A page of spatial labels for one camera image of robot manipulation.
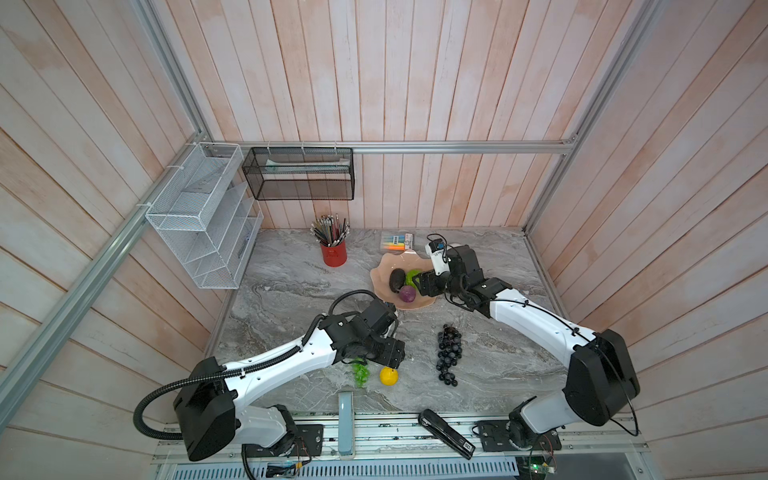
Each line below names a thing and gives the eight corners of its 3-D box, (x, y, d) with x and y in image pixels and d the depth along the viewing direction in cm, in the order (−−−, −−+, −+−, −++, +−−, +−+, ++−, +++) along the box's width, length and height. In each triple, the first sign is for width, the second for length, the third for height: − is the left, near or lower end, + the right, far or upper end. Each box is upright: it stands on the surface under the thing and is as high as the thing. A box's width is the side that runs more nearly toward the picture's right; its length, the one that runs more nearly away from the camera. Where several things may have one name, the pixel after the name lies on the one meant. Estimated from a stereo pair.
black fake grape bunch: (435, 382, 85) (438, 376, 81) (438, 331, 95) (441, 323, 91) (458, 386, 84) (462, 381, 80) (459, 334, 94) (462, 327, 90)
